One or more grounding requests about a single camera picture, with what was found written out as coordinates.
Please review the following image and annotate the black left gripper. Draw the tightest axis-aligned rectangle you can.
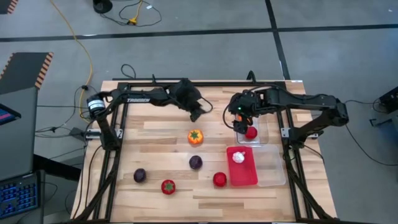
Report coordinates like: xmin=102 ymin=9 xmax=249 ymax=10
xmin=169 ymin=78 xmax=207 ymax=123

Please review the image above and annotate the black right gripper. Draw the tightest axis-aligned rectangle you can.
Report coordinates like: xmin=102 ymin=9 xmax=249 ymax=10
xmin=228 ymin=90 xmax=266 ymax=136

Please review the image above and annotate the orange pumpkin toy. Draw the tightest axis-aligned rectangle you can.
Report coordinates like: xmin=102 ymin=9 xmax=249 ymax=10
xmin=187 ymin=129 xmax=205 ymax=146

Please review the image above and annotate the white garlic bulb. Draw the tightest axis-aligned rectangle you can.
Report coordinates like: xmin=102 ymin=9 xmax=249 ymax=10
xmin=232 ymin=151 xmax=246 ymax=164

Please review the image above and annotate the small clear plastic bin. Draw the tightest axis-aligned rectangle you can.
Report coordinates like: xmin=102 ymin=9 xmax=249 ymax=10
xmin=235 ymin=115 xmax=270 ymax=146

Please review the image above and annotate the purple onion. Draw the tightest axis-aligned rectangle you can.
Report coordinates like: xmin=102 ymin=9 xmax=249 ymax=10
xmin=188 ymin=155 xmax=203 ymax=170

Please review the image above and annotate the red plastic bin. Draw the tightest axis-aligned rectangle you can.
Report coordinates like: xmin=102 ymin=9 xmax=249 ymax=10
xmin=226 ymin=145 xmax=259 ymax=187

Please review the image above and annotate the large clear plastic bin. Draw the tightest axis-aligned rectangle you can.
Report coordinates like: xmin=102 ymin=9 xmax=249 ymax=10
xmin=251 ymin=144 xmax=287 ymax=188

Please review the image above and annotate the red tomato toy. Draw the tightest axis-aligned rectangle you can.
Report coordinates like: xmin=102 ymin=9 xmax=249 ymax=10
xmin=160 ymin=179 xmax=177 ymax=196

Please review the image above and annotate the dark purple plum toy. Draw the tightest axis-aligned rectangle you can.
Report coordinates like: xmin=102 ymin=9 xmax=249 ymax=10
xmin=133 ymin=168 xmax=147 ymax=184

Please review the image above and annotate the yellow power plug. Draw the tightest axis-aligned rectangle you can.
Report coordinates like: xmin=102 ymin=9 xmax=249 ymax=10
xmin=127 ymin=0 xmax=144 ymax=26

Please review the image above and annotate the grey power adapter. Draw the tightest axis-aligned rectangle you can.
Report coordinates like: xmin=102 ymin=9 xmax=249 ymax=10
xmin=68 ymin=126 xmax=87 ymax=141

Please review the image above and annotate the black round stand base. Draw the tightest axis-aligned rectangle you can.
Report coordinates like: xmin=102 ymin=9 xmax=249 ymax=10
xmin=92 ymin=0 xmax=113 ymax=14

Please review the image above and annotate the black computer box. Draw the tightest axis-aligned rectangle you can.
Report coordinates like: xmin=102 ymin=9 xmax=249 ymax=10
xmin=378 ymin=86 xmax=398 ymax=114

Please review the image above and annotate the large black orange-striped mat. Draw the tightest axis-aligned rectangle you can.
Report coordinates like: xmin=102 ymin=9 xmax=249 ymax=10
xmin=0 ymin=52 xmax=54 ymax=96

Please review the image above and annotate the grey desk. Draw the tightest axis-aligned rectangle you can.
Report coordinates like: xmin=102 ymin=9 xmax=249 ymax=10
xmin=0 ymin=86 xmax=39 ymax=182

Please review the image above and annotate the tablet with pink screen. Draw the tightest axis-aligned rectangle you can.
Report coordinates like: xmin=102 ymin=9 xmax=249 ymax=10
xmin=0 ymin=103 xmax=22 ymax=126

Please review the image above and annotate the blue backlit keyboard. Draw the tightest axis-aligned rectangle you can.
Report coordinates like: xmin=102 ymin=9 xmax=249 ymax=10
xmin=0 ymin=170 xmax=43 ymax=220

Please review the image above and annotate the small black orange-striped mat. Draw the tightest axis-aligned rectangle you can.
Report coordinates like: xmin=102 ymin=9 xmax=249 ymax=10
xmin=0 ymin=0 xmax=19 ymax=15

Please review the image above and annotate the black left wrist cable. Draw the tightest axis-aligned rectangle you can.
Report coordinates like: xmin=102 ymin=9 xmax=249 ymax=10
xmin=198 ymin=96 xmax=215 ymax=114

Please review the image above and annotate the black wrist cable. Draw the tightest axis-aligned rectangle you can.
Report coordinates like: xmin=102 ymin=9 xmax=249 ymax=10
xmin=198 ymin=96 xmax=215 ymax=114
xmin=223 ymin=103 xmax=238 ymax=130

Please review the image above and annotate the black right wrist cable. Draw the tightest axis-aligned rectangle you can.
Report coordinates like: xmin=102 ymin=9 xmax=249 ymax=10
xmin=223 ymin=103 xmax=238 ymax=130

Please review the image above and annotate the black aluminium table frame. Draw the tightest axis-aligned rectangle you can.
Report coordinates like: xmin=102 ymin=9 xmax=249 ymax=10
xmin=73 ymin=78 xmax=338 ymax=224

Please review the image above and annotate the yellow floor cable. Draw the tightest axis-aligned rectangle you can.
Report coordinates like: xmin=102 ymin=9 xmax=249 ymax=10
xmin=49 ymin=0 xmax=94 ymax=121

